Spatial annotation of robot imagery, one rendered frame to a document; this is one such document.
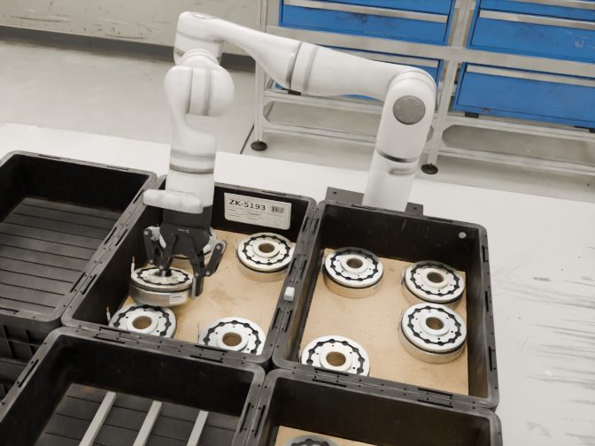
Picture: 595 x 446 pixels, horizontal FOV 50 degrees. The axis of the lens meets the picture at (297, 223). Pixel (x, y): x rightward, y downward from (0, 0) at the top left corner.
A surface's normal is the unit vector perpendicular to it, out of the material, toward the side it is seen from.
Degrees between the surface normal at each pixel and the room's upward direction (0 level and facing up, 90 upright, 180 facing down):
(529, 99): 90
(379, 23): 90
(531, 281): 0
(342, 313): 0
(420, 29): 90
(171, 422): 0
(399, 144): 92
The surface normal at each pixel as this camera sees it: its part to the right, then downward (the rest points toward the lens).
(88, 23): -0.16, 0.58
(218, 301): 0.06, -0.80
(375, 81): 0.11, 0.65
